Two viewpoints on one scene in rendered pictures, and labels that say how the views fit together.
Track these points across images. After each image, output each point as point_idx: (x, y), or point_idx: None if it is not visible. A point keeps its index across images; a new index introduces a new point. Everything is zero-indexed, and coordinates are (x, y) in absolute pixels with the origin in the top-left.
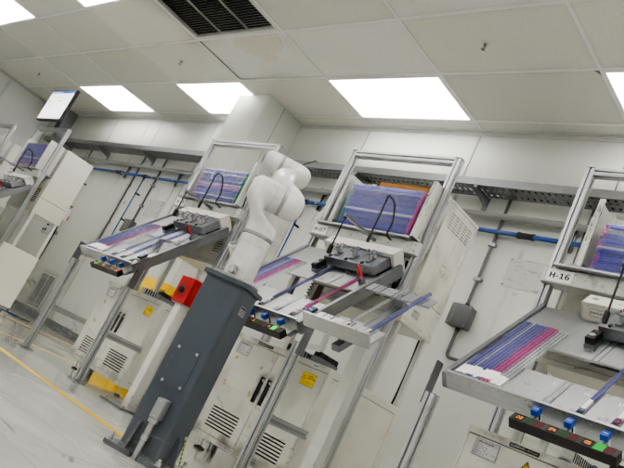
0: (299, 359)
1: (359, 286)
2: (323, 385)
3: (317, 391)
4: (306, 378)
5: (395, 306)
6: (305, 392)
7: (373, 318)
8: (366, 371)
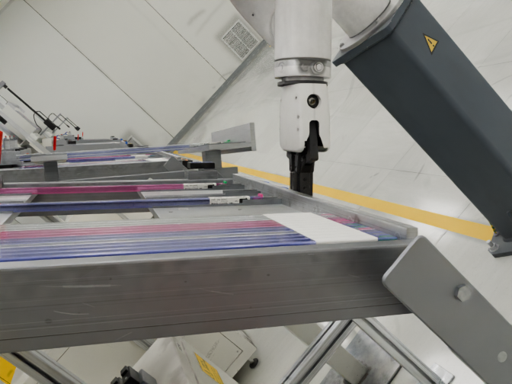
0: (190, 373)
1: (19, 183)
2: (198, 351)
3: (212, 363)
4: (209, 371)
5: (62, 180)
6: (228, 382)
7: (128, 175)
8: (76, 376)
